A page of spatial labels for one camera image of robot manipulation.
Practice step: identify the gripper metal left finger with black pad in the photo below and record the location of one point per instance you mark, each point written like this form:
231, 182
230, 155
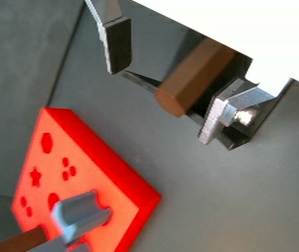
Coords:
113, 27

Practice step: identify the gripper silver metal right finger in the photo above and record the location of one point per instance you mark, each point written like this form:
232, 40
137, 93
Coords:
234, 105

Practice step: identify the brown hexagonal prism peg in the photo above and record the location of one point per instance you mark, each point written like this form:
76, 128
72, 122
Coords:
191, 78

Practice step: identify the black curved holder stand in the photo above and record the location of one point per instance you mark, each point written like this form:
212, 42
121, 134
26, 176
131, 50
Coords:
235, 135

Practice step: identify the red shape-sorting block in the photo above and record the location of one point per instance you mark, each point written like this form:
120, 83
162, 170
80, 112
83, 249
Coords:
68, 163

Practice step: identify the small blue notched peg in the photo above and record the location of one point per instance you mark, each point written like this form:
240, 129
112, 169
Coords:
79, 215

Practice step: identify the tall blue slotted peg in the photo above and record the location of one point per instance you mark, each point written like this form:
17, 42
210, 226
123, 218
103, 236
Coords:
56, 245

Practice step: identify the dark brown cylinder peg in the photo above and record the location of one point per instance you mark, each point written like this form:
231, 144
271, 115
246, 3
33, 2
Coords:
25, 241

